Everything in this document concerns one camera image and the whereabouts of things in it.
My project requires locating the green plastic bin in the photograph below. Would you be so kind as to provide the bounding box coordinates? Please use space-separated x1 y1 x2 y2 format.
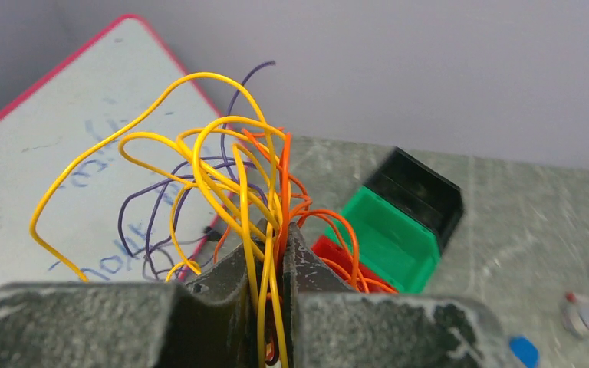
340 186 440 294

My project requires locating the purple cable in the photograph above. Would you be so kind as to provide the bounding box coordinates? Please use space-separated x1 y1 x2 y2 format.
117 61 277 281

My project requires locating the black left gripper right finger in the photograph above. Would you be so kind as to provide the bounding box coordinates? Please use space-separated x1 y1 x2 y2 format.
283 224 520 367

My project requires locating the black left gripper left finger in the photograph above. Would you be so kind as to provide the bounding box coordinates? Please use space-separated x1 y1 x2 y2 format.
0 250 258 367

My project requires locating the blue eraser block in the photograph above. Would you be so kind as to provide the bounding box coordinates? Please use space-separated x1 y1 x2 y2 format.
508 336 540 368

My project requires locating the orange cable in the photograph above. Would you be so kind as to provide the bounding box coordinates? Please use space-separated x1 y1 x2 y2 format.
212 126 400 366

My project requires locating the black whiteboard clip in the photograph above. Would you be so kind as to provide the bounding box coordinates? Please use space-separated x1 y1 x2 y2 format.
203 226 223 242

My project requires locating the black plastic bin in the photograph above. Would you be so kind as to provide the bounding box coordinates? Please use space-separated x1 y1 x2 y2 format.
364 147 465 254

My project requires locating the red plastic bin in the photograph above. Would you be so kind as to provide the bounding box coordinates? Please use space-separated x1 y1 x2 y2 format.
312 235 398 294

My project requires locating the yellow cable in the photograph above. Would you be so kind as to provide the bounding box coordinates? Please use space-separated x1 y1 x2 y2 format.
29 71 292 368

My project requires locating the pink framed whiteboard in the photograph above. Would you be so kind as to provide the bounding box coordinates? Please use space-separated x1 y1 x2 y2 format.
0 13 235 316

